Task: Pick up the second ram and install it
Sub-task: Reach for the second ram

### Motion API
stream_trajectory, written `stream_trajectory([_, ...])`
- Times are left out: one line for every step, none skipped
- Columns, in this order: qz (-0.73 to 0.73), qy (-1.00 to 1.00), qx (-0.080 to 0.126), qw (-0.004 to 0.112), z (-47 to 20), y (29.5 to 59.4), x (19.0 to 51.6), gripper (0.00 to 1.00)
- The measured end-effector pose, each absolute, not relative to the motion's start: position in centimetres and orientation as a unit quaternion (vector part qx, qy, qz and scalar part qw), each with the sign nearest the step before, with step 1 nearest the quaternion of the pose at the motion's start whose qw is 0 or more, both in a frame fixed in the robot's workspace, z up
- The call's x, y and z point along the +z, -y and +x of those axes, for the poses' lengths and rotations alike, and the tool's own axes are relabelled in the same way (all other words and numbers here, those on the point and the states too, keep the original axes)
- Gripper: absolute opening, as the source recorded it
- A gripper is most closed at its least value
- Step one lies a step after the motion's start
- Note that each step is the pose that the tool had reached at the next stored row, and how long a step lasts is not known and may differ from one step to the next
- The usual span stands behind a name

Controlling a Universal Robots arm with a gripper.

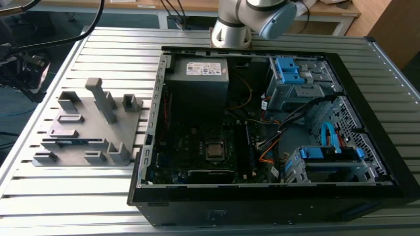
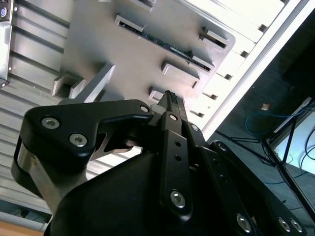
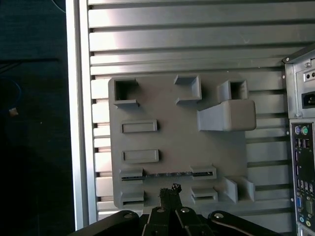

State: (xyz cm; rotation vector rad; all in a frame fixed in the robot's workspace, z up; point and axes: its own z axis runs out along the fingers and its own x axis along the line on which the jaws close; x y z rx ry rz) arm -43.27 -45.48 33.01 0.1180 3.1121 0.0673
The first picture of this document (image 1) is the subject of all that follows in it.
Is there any grey parts rack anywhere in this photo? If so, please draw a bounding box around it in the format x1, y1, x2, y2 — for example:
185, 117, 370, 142
32, 77, 144, 167

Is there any black wire bundle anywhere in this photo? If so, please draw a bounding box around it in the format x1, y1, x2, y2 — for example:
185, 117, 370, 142
257, 96, 338, 150

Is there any black graphics card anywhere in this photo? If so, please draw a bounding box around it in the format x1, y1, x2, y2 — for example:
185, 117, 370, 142
188, 169, 236, 184

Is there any wooden desk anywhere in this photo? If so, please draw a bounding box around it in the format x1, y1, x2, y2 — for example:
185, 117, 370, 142
22, 0, 361, 35

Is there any CPU socket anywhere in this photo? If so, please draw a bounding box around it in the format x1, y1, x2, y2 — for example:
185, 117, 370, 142
204, 139, 229, 163

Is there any silver CPU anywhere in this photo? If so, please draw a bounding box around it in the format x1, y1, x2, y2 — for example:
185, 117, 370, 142
208, 144, 225, 157

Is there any grey metal drive cage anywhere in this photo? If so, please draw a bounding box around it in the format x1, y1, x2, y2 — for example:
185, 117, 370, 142
264, 55, 344, 115

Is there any yellow wire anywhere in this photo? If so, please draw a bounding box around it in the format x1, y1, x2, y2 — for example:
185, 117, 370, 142
229, 73, 253, 110

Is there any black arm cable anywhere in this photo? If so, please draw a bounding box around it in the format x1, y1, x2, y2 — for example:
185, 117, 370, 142
0, 0, 105, 54

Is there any RAM stick with blue label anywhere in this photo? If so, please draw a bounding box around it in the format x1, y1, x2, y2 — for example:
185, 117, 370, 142
41, 138, 102, 146

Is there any blue flat wire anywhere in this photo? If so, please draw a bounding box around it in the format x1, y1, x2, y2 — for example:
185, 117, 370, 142
320, 122, 342, 154

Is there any black open PC case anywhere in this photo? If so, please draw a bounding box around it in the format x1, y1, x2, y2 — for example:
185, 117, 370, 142
126, 45, 420, 228

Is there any wooden cabinet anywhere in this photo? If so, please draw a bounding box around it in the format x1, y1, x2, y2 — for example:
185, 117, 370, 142
345, 0, 420, 71

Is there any orange wire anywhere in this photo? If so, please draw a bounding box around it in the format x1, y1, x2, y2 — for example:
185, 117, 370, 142
258, 139, 282, 164

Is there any grey power supply unit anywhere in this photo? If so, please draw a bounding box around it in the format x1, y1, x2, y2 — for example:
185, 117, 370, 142
164, 57, 230, 113

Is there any blue carrier with black disk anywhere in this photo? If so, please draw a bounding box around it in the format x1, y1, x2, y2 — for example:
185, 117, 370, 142
300, 146, 365, 163

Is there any grey metal disk bay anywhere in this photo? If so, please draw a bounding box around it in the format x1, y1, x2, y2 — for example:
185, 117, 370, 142
281, 146, 378, 184

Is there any dark green motherboard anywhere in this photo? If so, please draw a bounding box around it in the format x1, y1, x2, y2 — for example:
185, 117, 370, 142
146, 120, 282, 185

